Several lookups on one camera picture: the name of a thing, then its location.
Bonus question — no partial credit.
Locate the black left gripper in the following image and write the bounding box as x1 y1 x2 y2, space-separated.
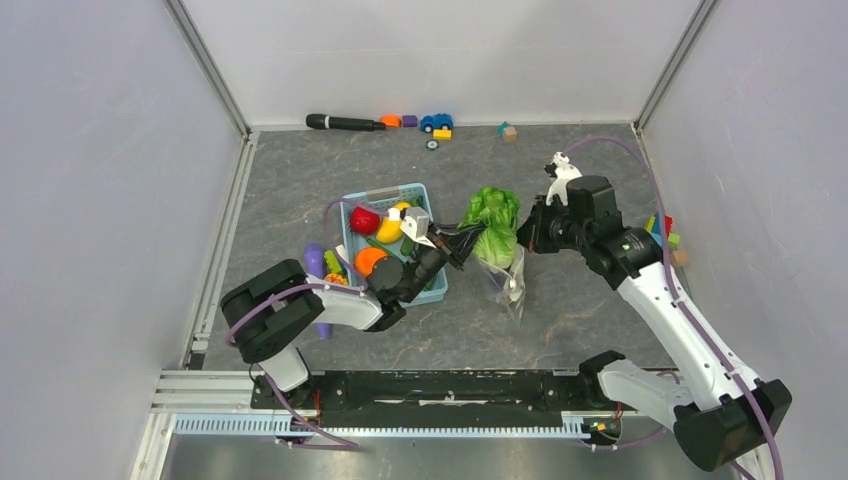
401 220 487 304

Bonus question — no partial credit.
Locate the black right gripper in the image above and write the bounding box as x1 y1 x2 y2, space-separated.
511 195 590 254

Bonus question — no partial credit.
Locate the clear dotted zip top bag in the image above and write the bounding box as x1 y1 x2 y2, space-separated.
473 244 526 326

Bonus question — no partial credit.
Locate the orange toy fruit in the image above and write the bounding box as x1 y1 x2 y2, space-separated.
353 246 389 278

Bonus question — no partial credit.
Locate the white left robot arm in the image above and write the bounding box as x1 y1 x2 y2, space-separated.
220 223 486 408

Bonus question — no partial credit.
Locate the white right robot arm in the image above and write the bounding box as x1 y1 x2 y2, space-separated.
518 175 793 471

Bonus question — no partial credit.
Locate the green toy cucumber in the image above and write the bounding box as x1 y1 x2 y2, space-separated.
400 237 415 258

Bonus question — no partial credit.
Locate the multicolour toy brick stack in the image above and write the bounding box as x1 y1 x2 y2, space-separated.
644 214 680 250

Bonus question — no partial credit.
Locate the yellow toy lemon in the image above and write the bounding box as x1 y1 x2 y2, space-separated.
375 202 411 245

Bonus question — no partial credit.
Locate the light blue plastic basket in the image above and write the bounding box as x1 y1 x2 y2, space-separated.
341 183 432 266

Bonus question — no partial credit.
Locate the red toy apple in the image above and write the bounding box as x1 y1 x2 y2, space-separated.
348 207 382 236

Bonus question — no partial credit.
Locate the small wooden cube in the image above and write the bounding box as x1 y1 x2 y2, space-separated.
670 248 690 268

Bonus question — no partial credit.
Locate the blue toy car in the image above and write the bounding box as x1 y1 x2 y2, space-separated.
419 113 454 133

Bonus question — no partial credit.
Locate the green blue white brick stack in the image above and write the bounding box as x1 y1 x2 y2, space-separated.
324 250 344 275

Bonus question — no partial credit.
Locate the teal and wood cube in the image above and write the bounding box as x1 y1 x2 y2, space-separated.
498 122 518 143

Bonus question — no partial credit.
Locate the yellow butterfly toy brick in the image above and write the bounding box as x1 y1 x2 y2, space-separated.
324 273 349 286

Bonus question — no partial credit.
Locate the orange toy block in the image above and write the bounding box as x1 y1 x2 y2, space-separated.
379 115 403 128

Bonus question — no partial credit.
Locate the purple plastic cylinder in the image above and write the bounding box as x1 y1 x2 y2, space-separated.
303 242 333 340

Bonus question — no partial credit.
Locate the black microphone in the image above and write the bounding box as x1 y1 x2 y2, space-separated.
305 113 387 132

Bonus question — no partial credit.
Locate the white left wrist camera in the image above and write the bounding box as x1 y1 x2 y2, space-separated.
387 206 435 248

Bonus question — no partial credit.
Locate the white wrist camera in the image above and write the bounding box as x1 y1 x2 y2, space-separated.
387 206 435 248
544 151 583 206

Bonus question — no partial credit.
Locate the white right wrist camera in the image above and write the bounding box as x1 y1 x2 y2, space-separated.
544 151 583 206

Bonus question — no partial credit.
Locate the black mounting base plate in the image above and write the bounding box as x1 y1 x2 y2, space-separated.
285 370 632 428

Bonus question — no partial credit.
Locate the slotted cable duct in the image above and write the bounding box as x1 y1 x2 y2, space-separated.
173 413 591 440

